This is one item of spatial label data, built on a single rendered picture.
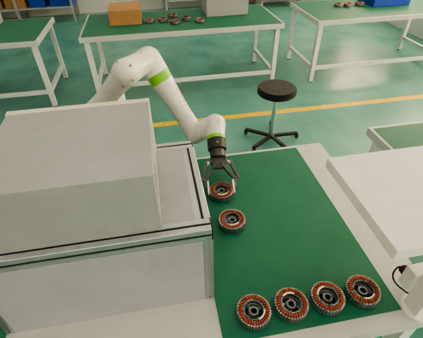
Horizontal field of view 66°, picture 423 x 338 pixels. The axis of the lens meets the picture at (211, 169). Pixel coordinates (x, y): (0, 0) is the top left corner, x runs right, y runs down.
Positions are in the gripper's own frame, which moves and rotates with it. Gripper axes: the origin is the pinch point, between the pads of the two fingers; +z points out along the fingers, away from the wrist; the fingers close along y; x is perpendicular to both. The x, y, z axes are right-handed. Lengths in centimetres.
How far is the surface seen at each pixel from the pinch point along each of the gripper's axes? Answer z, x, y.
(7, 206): 20, 70, 56
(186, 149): -6.0, 36.2, 14.5
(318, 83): -189, -198, -154
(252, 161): -18.8, -13.3, -19.3
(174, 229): 26, 54, 19
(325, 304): 50, 30, -28
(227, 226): 18.8, 12.7, 0.1
